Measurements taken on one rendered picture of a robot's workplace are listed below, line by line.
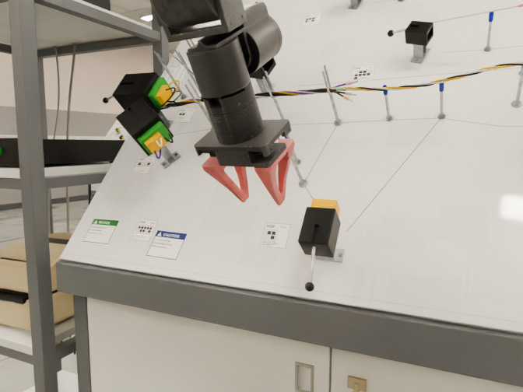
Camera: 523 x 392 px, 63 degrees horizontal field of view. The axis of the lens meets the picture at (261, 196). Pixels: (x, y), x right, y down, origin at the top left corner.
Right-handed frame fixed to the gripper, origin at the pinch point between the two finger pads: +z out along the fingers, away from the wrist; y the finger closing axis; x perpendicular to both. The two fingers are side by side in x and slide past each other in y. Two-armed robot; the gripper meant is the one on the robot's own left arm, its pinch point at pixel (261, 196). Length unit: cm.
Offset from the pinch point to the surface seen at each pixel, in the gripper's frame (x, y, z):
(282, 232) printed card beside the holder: -12.1, 7.7, 17.4
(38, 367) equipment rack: 19, 61, 39
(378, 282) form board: -7.7, -10.4, 21.0
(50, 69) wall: -435, 726, 83
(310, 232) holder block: -5.4, -2.2, 10.3
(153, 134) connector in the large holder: -16.2, 33.9, -0.6
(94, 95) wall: -494, 726, 160
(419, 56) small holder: -55, -8, 3
